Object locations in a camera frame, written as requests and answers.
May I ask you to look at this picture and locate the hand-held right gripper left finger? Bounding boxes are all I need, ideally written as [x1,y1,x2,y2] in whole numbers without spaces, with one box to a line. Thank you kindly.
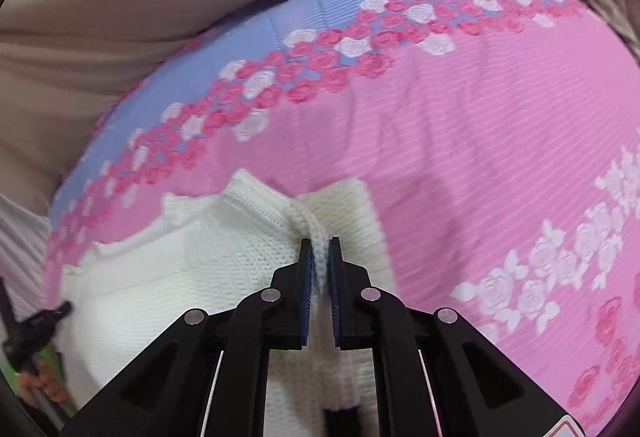
[59,237,315,437]

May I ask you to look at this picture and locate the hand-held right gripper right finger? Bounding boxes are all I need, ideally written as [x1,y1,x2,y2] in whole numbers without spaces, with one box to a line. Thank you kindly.
[327,236,587,437]

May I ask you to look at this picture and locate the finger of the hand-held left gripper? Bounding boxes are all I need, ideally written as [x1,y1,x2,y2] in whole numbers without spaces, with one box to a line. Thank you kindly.
[14,301,72,370]

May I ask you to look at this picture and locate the white knitted sweater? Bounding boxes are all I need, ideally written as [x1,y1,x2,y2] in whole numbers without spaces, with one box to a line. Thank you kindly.
[59,168,397,437]

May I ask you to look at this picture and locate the person's left hand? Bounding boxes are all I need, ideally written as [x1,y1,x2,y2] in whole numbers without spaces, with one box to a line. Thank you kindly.
[18,361,69,404]

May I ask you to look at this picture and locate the pink floral bed sheet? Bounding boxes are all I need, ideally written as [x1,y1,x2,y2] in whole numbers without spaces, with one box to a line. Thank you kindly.
[42,0,640,437]

